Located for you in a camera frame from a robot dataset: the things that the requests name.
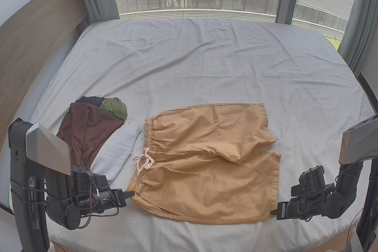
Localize brown garment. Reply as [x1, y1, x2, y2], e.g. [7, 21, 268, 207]
[56, 103, 124, 174]

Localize pale grey garment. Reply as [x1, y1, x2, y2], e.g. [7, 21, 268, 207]
[90, 123, 142, 185]

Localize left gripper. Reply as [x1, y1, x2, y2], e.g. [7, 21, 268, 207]
[96, 188, 128, 213]

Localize tan shorts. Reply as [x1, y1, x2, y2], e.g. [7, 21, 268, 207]
[125, 103, 282, 225]

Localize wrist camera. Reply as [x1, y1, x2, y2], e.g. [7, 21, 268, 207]
[94, 175, 109, 191]
[290, 184, 305, 198]

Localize green garment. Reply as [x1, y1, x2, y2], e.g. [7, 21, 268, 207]
[100, 98, 128, 122]

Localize bed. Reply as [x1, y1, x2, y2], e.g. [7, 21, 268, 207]
[0, 0, 378, 252]

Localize black garment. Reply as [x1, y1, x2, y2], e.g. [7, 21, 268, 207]
[76, 96, 104, 108]

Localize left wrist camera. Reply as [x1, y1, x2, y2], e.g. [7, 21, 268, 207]
[94, 175, 109, 191]

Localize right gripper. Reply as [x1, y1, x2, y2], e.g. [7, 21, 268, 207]
[275, 197, 306, 220]

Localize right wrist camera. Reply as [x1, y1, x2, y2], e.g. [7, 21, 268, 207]
[290, 184, 305, 198]

